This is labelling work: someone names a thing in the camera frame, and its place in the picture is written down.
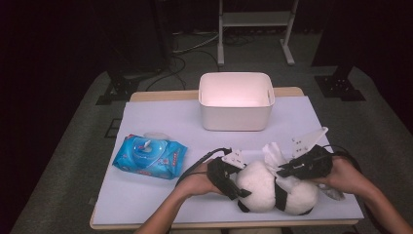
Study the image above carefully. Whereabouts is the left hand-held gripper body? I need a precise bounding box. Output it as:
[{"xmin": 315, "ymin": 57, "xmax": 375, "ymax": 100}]
[{"xmin": 206, "ymin": 148, "xmax": 247, "ymax": 188}]

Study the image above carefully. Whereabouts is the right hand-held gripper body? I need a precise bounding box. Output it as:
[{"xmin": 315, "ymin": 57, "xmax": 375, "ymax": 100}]
[{"xmin": 290, "ymin": 126, "xmax": 334, "ymax": 181}]

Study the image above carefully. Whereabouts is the panda plush toy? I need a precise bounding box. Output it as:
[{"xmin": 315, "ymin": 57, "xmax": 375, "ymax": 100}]
[{"xmin": 235, "ymin": 159, "xmax": 346, "ymax": 216}]

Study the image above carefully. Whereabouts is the white plastic storage box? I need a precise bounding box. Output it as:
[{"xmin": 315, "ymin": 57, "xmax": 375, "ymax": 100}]
[{"xmin": 198, "ymin": 71, "xmax": 276, "ymax": 133}]

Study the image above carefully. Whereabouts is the blue wet wipe pack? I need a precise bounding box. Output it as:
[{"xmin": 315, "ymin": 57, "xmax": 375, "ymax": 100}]
[{"xmin": 111, "ymin": 131, "xmax": 189, "ymax": 180}]

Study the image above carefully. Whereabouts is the person's left hand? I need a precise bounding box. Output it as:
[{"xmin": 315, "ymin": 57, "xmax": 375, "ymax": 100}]
[{"xmin": 179, "ymin": 161, "xmax": 224, "ymax": 200}]

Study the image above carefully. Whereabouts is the person's right hand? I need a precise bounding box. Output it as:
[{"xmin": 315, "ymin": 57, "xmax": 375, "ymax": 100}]
[{"xmin": 311, "ymin": 156, "xmax": 363, "ymax": 197}]

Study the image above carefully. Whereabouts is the black stand base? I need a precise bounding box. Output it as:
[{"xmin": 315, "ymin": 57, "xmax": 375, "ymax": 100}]
[
  {"xmin": 314, "ymin": 66, "xmax": 366, "ymax": 102},
  {"xmin": 95, "ymin": 71, "xmax": 140, "ymax": 106}
]

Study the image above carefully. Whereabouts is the wooden table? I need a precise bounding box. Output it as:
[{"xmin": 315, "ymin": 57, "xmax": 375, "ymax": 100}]
[{"xmin": 89, "ymin": 86, "xmax": 359, "ymax": 231}]

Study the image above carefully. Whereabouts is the black square floor plate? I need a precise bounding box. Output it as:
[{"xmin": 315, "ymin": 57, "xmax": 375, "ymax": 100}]
[{"xmin": 104, "ymin": 118, "xmax": 123, "ymax": 139}]

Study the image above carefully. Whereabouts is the white metal stand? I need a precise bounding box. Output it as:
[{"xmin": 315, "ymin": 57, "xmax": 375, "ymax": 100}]
[{"xmin": 216, "ymin": 0, "xmax": 300, "ymax": 67}]

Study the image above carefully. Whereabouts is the left hand-held gripper cable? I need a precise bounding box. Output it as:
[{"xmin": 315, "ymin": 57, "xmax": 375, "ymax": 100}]
[{"xmin": 174, "ymin": 146, "xmax": 233, "ymax": 188}]

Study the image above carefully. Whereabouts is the hand-held gripper cable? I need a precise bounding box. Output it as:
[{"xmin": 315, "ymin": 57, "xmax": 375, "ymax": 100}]
[
  {"xmin": 322, "ymin": 144, "xmax": 391, "ymax": 234},
  {"xmin": 174, "ymin": 146, "xmax": 233, "ymax": 188}
]

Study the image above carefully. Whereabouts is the right hand-held gripper cable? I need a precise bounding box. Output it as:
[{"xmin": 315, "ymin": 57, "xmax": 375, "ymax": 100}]
[{"xmin": 322, "ymin": 144, "xmax": 391, "ymax": 234}]

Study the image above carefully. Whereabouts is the black floor cable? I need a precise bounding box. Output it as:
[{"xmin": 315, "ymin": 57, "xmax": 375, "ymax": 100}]
[{"xmin": 145, "ymin": 50, "xmax": 222, "ymax": 92}]

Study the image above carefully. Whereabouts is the grey floor cable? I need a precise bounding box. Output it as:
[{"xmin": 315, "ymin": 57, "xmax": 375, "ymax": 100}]
[{"xmin": 171, "ymin": 30, "xmax": 222, "ymax": 55}]

